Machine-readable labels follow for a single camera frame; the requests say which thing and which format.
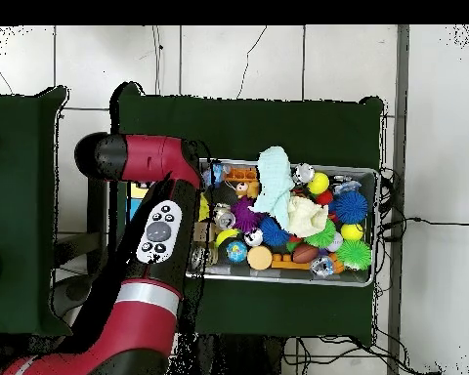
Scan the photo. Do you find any yellow smiley ball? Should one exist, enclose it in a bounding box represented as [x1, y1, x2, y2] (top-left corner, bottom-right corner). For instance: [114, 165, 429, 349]
[340, 222, 364, 242]

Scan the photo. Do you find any cream waffle cloth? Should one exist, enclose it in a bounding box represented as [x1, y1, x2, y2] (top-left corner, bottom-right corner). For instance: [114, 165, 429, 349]
[286, 194, 329, 238]

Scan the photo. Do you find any purple spiky monster toy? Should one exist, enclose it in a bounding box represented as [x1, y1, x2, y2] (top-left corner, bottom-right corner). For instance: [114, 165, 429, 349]
[230, 195, 265, 233]

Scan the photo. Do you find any blue spiky rubber ball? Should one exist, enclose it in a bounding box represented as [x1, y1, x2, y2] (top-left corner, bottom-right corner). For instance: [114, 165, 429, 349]
[332, 190, 369, 225]

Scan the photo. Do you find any blue globe print ball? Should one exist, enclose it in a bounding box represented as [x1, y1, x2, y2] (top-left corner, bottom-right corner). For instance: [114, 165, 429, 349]
[225, 238, 249, 263]

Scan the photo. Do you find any green spiky rubber ball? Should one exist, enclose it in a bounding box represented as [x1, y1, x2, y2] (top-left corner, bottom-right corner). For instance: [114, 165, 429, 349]
[335, 238, 372, 271]

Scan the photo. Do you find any tan foam disc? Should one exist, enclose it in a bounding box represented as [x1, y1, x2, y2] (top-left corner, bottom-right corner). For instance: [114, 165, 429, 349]
[246, 244, 274, 271]

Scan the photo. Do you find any mint green waffle cloth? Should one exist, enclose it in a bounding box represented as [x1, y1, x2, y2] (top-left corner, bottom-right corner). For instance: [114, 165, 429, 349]
[251, 146, 296, 230]

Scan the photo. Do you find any long black cable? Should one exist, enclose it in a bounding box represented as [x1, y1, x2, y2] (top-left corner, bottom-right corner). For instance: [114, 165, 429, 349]
[380, 216, 469, 235]

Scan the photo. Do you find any yellow tennis ball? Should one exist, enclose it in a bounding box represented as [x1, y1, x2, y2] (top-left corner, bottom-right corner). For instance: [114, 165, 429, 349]
[306, 171, 330, 195]

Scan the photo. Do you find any wooden box with three holes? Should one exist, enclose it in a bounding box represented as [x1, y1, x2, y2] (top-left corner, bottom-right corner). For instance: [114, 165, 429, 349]
[126, 180, 152, 222]

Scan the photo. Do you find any dark green tablecloth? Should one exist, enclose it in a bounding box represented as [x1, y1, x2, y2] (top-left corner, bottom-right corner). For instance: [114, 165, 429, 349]
[107, 81, 386, 340]
[0, 85, 75, 339]

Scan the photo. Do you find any shallow wire mesh bin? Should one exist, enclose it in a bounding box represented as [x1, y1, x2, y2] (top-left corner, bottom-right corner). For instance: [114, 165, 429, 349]
[185, 156, 380, 288]

